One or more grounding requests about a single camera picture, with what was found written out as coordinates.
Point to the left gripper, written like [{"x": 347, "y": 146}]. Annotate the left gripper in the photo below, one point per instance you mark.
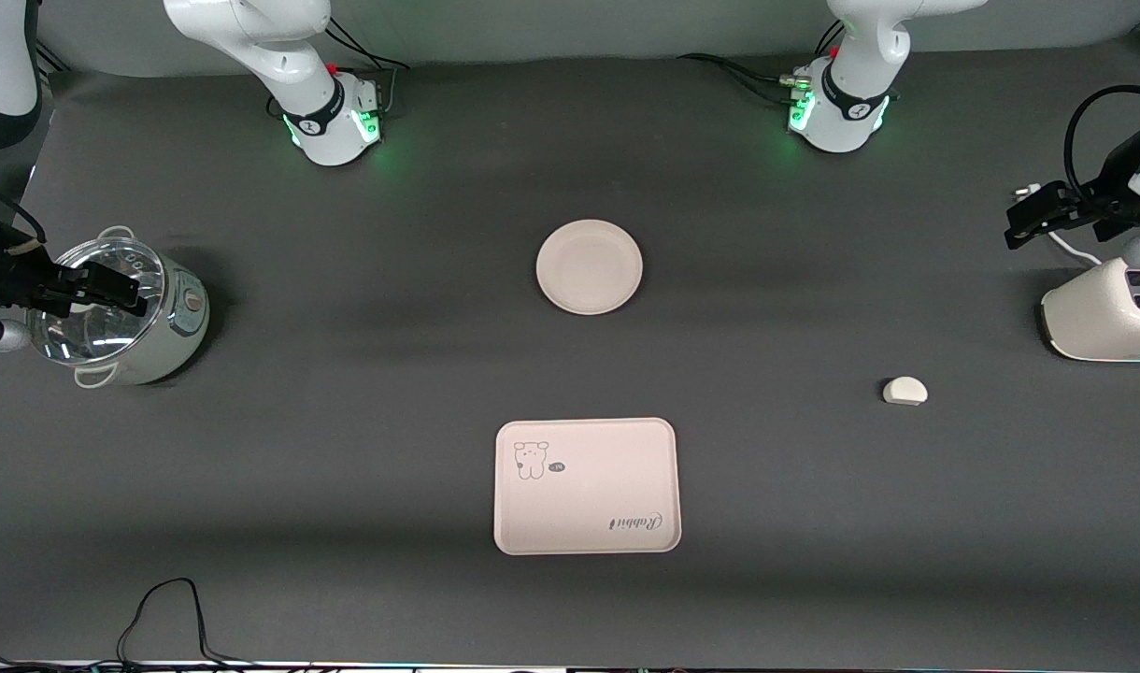
[{"x": 1090, "y": 209}]

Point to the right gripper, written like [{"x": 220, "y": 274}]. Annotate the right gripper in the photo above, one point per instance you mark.
[{"x": 13, "y": 279}]

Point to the white half-round bun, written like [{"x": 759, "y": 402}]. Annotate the white half-round bun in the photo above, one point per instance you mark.
[{"x": 904, "y": 391}]

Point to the round beige plate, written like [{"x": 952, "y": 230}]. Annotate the round beige plate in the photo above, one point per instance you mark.
[{"x": 589, "y": 266}]

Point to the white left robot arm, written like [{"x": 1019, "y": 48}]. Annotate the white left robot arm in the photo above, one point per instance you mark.
[{"x": 850, "y": 103}]

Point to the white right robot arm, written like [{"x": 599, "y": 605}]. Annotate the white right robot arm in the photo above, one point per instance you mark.
[{"x": 252, "y": 28}]

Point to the beige rabbit print tray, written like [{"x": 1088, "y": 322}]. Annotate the beige rabbit print tray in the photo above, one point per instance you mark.
[{"x": 589, "y": 495}]

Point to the glass pot lid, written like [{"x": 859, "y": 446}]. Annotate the glass pot lid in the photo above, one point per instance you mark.
[{"x": 84, "y": 341}]

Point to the pale green electric cooking pot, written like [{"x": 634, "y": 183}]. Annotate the pale green electric cooking pot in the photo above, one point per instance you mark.
[{"x": 173, "y": 336}]

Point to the cream white toaster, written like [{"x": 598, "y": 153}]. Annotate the cream white toaster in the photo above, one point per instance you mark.
[{"x": 1093, "y": 318}]

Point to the dark grey table mat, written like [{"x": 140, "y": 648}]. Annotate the dark grey table mat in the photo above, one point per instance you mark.
[{"x": 346, "y": 467}]

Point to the aluminium frame rail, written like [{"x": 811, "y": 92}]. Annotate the aluminium frame rail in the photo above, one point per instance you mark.
[{"x": 51, "y": 58}]

